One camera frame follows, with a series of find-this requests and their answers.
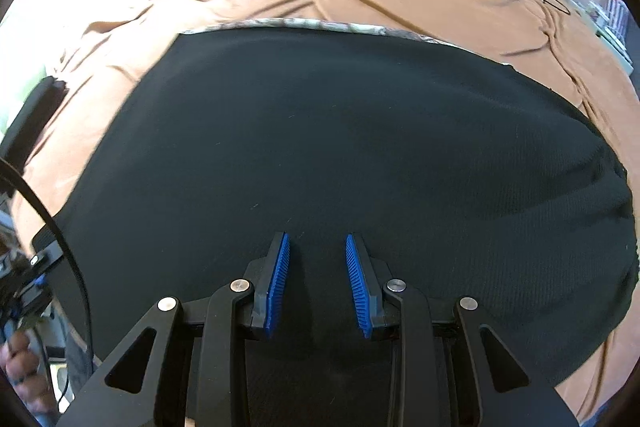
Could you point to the striped gift bag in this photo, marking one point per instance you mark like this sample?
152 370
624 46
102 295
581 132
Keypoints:
617 12

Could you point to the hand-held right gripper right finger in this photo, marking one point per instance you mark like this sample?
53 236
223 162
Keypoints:
360 287

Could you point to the person's left hand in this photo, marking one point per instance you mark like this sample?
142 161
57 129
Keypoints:
22 359

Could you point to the purple patterned cloth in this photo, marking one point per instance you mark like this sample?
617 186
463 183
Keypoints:
325 27

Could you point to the white nightstand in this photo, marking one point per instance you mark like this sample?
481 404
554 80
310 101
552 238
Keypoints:
612 39

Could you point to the black pants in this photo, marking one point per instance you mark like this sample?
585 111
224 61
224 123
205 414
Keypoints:
325 132

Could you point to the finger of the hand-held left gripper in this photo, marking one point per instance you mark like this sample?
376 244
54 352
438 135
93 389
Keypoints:
47 249

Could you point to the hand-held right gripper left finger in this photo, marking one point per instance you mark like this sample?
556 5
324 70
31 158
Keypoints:
277 282

